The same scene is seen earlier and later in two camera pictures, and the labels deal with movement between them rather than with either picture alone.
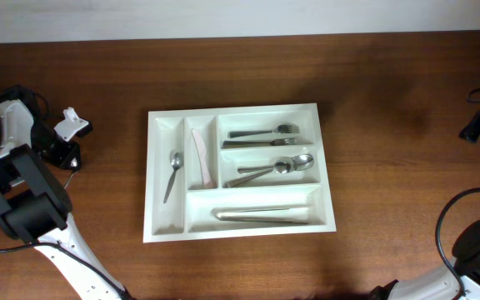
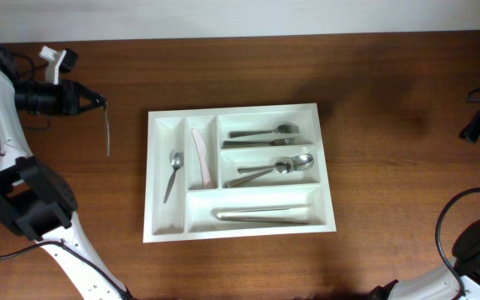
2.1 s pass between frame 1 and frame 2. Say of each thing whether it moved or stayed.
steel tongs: stayed
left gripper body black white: moved
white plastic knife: stayed
